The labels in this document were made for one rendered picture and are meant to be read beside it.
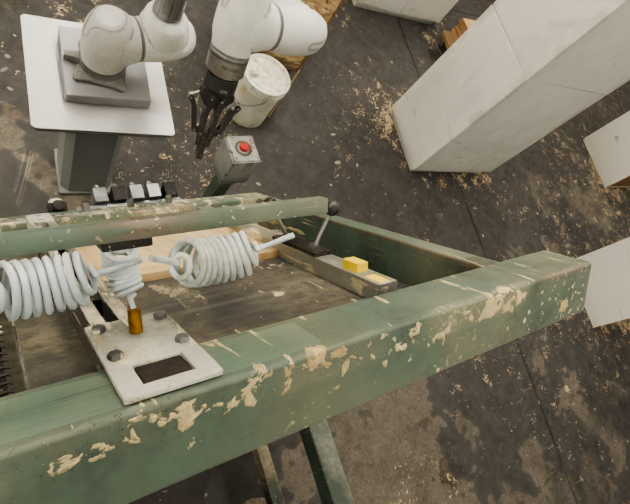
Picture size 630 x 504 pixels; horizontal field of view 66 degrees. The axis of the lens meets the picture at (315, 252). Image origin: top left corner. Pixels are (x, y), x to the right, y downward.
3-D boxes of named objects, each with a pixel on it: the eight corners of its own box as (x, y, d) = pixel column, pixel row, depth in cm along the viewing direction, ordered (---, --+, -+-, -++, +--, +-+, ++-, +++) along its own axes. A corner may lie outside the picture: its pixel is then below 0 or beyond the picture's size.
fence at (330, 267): (210, 216, 174) (209, 205, 173) (396, 298, 99) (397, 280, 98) (196, 218, 171) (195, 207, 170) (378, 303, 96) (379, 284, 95)
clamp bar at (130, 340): (59, 235, 147) (47, 154, 141) (228, 455, 54) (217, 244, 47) (21, 239, 142) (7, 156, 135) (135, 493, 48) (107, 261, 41)
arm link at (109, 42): (73, 39, 177) (76, -7, 158) (124, 38, 186) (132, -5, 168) (87, 78, 175) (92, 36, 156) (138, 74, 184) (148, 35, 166)
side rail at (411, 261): (271, 224, 189) (270, 196, 186) (532, 322, 103) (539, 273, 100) (257, 226, 186) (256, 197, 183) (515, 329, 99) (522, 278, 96)
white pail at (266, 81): (263, 95, 327) (294, 45, 289) (273, 133, 319) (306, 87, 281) (218, 90, 311) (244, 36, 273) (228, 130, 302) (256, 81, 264)
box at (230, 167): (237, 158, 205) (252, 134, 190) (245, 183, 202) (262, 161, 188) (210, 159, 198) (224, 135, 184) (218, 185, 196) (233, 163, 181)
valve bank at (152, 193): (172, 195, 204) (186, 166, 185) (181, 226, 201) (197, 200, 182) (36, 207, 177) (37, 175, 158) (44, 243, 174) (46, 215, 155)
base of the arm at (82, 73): (66, 37, 182) (67, 26, 177) (129, 54, 192) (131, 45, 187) (60, 77, 176) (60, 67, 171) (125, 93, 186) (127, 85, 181)
